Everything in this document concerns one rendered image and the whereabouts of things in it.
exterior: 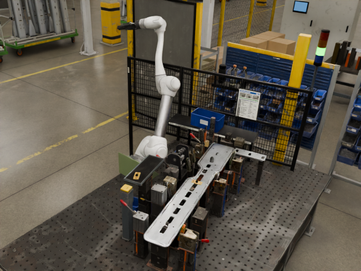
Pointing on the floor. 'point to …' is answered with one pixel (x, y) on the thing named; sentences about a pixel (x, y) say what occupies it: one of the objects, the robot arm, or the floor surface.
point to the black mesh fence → (209, 104)
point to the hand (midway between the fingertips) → (121, 27)
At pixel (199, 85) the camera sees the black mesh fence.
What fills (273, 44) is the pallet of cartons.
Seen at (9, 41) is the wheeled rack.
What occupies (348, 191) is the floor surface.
